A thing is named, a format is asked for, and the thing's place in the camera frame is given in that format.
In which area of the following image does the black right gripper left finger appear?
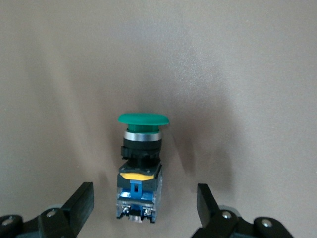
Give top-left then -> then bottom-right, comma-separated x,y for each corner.
0,182 -> 95,238

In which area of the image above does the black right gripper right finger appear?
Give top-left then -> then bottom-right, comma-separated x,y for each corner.
193,183 -> 296,238

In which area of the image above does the green mushroom push button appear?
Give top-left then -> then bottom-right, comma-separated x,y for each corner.
115,113 -> 171,224

